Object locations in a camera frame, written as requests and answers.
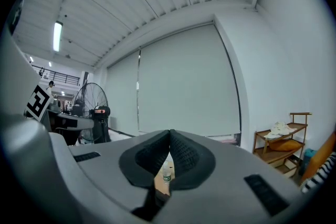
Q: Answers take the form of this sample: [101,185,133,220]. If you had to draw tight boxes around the narrow grey roller blind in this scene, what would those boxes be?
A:
[106,50,140,137]

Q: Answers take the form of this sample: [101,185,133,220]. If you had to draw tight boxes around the wide grey roller blind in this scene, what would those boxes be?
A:
[138,24,242,137]

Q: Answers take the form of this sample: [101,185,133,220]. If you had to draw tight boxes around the black floor cable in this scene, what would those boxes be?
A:
[109,127,136,137]

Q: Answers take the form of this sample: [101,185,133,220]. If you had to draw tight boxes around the grey work desk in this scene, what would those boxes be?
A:
[41,109,95,146]

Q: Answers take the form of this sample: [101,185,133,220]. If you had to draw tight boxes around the orange cushion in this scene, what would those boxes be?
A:
[268,138,302,152]

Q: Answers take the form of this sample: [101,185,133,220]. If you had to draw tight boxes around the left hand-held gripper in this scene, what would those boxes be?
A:
[0,25,92,224]

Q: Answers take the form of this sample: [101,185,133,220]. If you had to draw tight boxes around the long ceiling tube light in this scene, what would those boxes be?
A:
[53,21,64,52]

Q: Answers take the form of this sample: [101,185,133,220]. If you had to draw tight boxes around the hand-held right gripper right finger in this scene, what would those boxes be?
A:
[151,129,308,224]

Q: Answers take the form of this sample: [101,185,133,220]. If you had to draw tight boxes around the black metal railing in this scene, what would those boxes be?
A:
[31,65,81,86]

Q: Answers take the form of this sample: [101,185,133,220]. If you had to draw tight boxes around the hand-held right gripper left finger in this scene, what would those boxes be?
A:
[49,129,172,224]

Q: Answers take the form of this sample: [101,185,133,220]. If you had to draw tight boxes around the black white striped fabric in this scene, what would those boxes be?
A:
[300,152,336,194]

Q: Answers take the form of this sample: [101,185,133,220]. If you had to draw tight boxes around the wooden shelf rack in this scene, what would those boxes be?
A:
[253,112,313,179]

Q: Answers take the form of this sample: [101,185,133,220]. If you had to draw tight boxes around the orange wooden furniture panel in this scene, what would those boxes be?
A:
[300,131,336,183]

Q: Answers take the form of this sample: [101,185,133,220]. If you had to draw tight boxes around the clear plastic water bottle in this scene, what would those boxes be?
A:
[162,159,173,184]

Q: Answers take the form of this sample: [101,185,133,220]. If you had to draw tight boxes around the white crumpled cloth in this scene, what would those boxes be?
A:
[264,121,299,140]

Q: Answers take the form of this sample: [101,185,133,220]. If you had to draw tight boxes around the large black floor fan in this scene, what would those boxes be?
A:
[72,82,112,145]

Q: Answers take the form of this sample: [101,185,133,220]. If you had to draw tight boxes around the teal container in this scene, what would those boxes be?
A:
[301,148,318,176]

